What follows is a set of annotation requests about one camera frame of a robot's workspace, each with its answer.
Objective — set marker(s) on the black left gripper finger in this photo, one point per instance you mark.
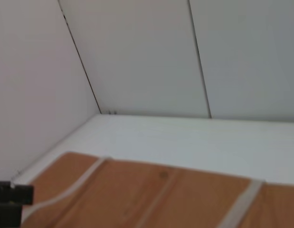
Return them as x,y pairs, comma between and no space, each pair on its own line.
6,216
18,194

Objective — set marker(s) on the brown cardboard box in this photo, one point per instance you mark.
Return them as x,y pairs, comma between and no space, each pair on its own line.
196,202

